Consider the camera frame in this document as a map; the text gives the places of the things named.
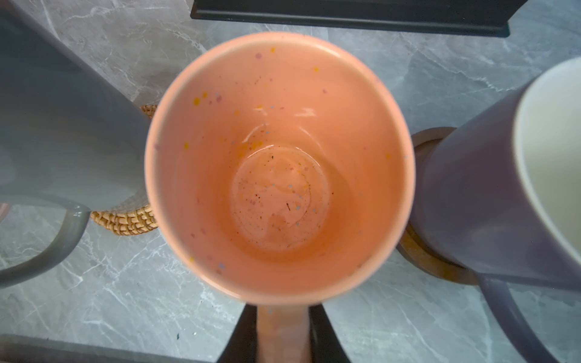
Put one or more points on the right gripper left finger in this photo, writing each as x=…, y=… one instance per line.
x=242, y=345

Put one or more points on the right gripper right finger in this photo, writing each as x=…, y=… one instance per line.
x=325, y=346

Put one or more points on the brown wooden round coaster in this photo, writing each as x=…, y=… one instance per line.
x=411, y=245

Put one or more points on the yellow rattan round coaster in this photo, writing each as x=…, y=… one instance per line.
x=135, y=215

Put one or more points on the orange mug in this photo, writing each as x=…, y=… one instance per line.
x=281, y=171

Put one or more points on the lavender mug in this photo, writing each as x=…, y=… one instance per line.
x=500, y=196

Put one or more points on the grey mug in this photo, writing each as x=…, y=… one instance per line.
x=69, y=139

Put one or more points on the lavender silicone tray mat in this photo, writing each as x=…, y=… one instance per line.
x=16, y=348

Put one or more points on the black white chessboard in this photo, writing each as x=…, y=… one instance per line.
x=455, y=17

